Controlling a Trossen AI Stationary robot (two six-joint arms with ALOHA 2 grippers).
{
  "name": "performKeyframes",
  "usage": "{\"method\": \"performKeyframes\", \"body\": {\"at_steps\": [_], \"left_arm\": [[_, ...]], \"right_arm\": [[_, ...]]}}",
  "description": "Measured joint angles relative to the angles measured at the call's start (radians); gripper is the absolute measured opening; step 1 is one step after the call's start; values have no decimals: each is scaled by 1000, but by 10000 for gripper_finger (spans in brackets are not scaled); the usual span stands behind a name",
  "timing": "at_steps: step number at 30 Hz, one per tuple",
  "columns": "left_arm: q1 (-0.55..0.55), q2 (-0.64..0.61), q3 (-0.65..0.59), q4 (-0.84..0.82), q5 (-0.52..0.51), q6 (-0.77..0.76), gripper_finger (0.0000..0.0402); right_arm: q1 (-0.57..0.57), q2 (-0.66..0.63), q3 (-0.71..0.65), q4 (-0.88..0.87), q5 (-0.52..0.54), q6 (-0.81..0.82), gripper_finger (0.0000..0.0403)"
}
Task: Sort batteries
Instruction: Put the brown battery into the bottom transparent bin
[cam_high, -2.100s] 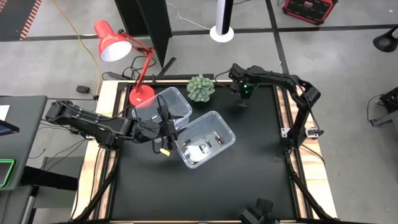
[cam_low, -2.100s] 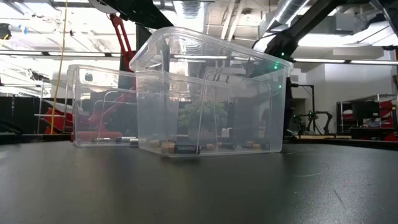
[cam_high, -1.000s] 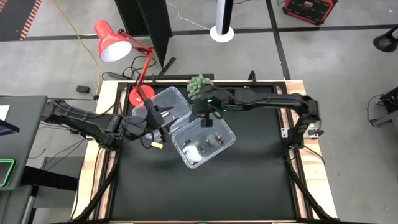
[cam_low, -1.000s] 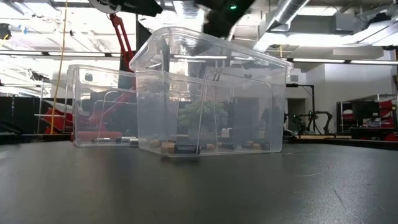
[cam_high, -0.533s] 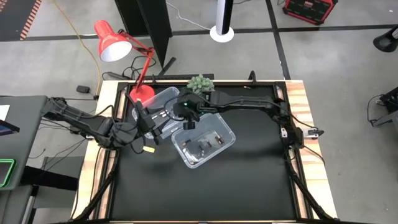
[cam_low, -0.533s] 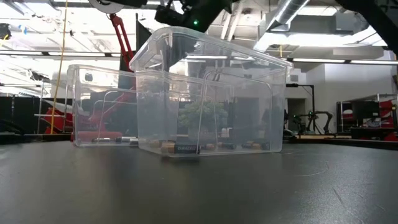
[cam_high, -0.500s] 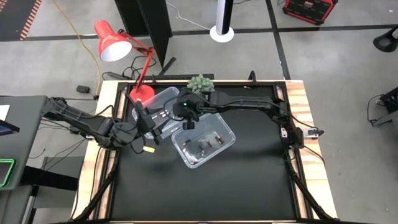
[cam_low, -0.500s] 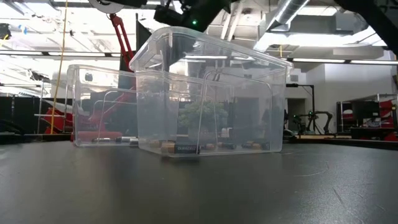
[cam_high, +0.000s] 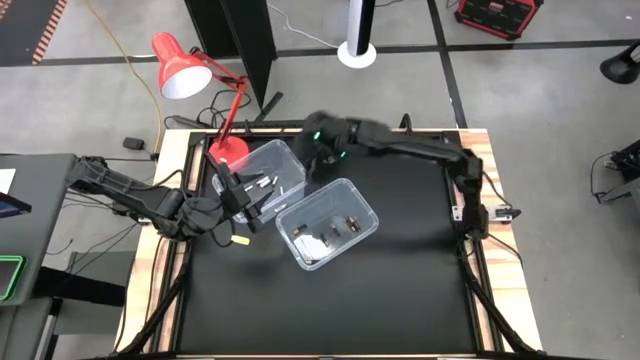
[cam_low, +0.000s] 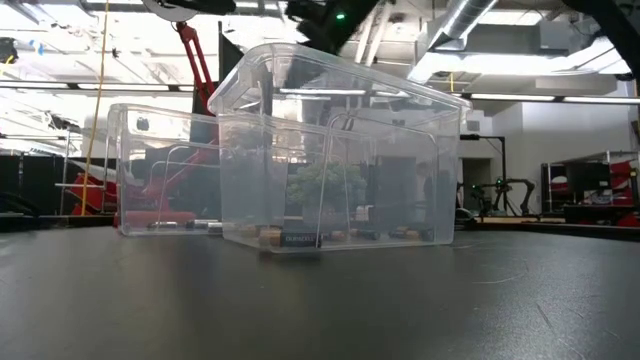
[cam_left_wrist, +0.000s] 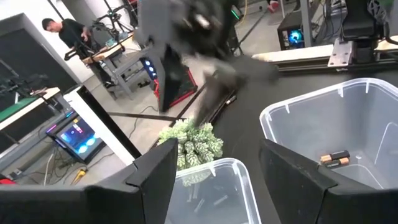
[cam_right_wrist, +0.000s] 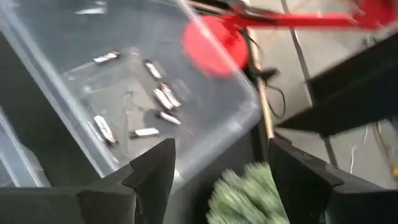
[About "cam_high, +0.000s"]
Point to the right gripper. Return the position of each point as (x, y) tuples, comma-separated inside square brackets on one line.
[(320, 165)]

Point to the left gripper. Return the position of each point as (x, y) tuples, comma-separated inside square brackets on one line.
[(240, 205)]

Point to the clear plastic bin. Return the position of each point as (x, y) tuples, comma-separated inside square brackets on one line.
[(345, 200), (280, 160)]

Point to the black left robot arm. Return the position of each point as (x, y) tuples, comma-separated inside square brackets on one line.
[(145, 200)]

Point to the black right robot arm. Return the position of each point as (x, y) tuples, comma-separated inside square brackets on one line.
[(415, 147)]

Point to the yellow tag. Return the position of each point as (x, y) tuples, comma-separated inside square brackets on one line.
[(241, 240)]

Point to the red desk lamp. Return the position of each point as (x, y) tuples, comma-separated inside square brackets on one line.
[(230, 147)]

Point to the black power strip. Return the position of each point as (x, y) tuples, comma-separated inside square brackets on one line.
[(270, 123)]

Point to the white black pole stand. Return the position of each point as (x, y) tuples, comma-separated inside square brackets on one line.
[(356, 55)]

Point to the black power adapter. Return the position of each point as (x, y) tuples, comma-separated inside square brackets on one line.
[(133, 143)]

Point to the black partition panel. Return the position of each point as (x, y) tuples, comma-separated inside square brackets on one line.
[(245, 40)]

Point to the grey desk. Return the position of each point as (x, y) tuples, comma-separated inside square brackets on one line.
[(45, 225)]

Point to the red and black case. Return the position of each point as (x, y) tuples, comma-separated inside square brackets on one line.
[(495, 17)]

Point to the dark tablet device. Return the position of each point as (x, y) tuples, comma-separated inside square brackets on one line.
[(12, 206)]

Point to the white paper sheet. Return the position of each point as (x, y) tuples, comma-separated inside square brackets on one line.
[(6, 181)]

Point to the green framed tablet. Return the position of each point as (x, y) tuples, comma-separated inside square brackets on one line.
[(7, 277)]

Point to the black mat orange striped edge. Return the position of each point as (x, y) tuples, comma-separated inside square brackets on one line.
[(25, 30)]

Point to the black grey equipment stand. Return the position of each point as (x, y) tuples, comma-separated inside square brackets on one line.
[(630, 157)]

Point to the black round stand base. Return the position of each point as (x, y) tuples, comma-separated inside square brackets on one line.
[(622, 67)]

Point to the black camera clamp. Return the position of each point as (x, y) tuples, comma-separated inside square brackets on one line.
[(406, 121)]

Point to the black table frame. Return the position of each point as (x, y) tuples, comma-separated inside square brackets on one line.
[(155, 315)]

